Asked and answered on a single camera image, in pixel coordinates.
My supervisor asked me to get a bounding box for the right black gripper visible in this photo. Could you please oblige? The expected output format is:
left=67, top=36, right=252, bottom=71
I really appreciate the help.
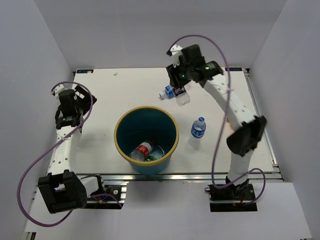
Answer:
left=165, top=58, right=193, bottom=90

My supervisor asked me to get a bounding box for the small pepsi label bottle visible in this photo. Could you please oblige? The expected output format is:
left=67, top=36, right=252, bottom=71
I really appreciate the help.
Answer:
left=173, top=86, right=190, bottom=107

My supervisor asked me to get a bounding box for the red label water bottle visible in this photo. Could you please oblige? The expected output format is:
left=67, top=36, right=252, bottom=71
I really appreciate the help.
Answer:
left=129, top=139, right=155, bottom=162

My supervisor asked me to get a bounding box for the green plastic bottle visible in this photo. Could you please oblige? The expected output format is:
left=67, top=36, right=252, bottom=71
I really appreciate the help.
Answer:
left=144, top=155, right=164, bottom=162

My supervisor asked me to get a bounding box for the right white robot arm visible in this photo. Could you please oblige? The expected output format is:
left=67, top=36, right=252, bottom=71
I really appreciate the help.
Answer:
left=166, top=44, right=267, bottom=200

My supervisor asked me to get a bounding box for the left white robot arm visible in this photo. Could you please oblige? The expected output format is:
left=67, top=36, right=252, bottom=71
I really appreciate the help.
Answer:
left=38, top=84, right=106, bottom=214

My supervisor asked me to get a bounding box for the teal bin with yellow rim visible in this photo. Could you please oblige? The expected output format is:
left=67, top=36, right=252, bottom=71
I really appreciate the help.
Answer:
left=114, top=106, right=180, bottom=176

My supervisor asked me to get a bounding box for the blue label bottle lying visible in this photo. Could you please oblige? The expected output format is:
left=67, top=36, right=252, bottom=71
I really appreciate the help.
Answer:
left=159, top=83, right=191, bottom=100

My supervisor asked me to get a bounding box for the left blue table sticker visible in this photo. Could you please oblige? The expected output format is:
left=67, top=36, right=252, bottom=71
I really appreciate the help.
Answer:
left=76, top=69, right=94, bottom=74

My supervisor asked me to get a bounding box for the blue table sticker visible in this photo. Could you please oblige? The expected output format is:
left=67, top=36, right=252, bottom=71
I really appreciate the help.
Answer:
left=225, top=67, right=243, bottom=72
left=76, top=69, right=94, bottom=74

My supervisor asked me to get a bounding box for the right blue table sticker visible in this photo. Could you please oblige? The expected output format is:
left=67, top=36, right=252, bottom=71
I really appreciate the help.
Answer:
left=225, top=67, right=243, bottom=72

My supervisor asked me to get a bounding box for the blue label bottle upright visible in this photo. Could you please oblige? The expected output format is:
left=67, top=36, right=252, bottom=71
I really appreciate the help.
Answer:
left=188, top=117, right=206, bottom=150

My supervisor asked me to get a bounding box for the orange plastic bottle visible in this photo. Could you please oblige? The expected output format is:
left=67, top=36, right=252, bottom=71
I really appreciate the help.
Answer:
left=226, top=117, right=234, bottom=130

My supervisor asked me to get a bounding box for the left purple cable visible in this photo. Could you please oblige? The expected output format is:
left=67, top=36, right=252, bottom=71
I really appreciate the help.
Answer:
left=16, top=81, right=124, bottom=228

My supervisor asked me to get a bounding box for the purple cable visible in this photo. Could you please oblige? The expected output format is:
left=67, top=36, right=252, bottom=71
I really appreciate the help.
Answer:
left=166, top=34, right=267, bottom=207
left=16, top=81, right=124, bottom=228

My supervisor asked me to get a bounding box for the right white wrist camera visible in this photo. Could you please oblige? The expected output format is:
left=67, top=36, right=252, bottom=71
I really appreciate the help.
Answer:
left=166, top=44, right=183, bottom=67

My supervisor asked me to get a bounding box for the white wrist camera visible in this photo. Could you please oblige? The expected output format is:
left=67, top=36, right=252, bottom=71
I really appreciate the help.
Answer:
left=166, top=44, right=183, bottom=67
left=51, top=84, right=67, bottom=99

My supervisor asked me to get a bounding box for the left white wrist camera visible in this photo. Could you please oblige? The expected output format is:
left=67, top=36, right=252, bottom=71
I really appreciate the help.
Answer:
left=51, top=84, right=67, bottom=99

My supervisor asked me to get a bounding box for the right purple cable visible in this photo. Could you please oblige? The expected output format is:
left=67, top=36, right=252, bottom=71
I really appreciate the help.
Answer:
left=166, top=34, right=267, bottom=207

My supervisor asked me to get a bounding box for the aluminium table frame rail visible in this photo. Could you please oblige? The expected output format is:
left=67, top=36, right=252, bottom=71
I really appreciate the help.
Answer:
left=101, top=172, right=283, bottom=181

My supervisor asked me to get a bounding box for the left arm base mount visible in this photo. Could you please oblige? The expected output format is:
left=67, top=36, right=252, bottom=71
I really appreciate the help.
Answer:
left=85, top=175, right=128, bottom=210

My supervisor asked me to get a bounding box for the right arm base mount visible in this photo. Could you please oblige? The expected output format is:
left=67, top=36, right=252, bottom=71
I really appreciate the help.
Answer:
left=204, top=183, right=258, bottom=213

